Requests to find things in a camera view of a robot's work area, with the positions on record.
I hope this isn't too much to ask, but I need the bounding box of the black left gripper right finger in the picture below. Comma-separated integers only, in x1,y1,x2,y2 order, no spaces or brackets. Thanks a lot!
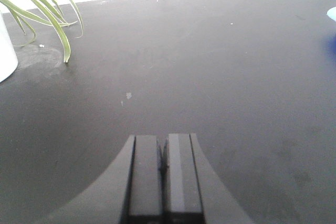
164,133,253,223

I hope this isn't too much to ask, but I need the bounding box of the white plant pot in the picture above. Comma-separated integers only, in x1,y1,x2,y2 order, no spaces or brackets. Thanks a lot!
0,13,18,82

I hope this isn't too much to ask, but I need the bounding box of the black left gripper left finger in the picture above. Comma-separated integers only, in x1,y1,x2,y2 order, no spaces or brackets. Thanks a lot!
38,135,162,223

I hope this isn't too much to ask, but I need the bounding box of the green spider plant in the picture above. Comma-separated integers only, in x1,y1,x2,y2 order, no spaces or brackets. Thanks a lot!
1,0,84,63

